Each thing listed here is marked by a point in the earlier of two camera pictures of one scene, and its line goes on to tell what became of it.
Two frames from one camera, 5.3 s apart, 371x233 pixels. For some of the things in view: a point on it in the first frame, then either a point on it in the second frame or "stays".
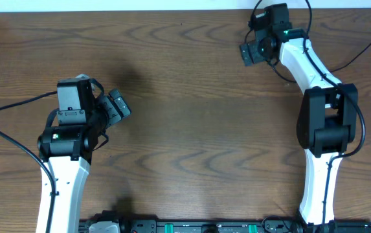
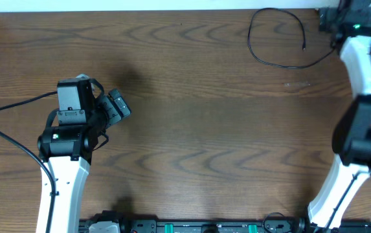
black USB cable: [332, 69] -> [303, 46]
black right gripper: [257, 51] -> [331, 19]
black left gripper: [116, 105] stays
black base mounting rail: [235, 226] stays
